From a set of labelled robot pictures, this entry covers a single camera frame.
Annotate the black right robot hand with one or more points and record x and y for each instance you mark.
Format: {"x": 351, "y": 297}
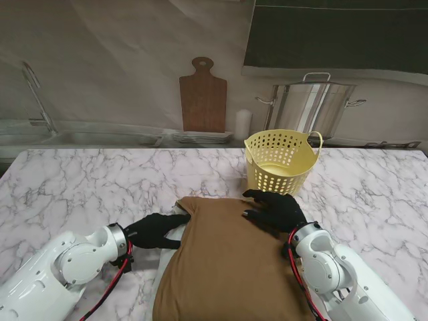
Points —
{"x": 281, "y": 214}

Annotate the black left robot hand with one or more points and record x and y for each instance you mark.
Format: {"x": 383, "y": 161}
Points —
{"x": 154, "y": 230}

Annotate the white pillow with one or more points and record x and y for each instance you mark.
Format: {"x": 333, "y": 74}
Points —
{"x": 167, "y": 264}

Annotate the brown pillowcase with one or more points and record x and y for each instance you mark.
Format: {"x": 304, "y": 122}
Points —
{"x": 230, "y": 264}

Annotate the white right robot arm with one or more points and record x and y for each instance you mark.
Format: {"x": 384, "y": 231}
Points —
{"x": 341, "y": 277}

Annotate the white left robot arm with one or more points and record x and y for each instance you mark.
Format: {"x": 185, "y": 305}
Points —
{"x": 50, "y": 274}

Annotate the yellow perforated laundry basket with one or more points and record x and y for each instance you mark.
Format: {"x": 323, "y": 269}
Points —
{"x": 301, "y": 164}

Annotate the white pillar candle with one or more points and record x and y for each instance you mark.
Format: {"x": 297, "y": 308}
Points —
{"x": 243, "y": 125}

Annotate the steel kitchen sink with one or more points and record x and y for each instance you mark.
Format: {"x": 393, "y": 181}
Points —
{"x": 107, "y": 137}

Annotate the stack of white plates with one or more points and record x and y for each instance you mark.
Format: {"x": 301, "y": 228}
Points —
{"x": 204, "y": 137}

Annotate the large steel stock pot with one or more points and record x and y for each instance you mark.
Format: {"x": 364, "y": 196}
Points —
{"x": 311, "y": 107}

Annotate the black stove grate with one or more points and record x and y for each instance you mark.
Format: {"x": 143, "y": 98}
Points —
{"x": 394, "y": 144}

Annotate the brown wooden cutting board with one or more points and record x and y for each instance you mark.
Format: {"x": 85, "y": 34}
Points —
{"x": 202, "y": 103}

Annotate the chrome kitchen faucet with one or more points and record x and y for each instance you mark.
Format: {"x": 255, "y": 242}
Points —
{"x": 36, "y": 97}

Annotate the dark range hood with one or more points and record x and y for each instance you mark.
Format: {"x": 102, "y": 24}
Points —
{"x": 334, "y": 36}

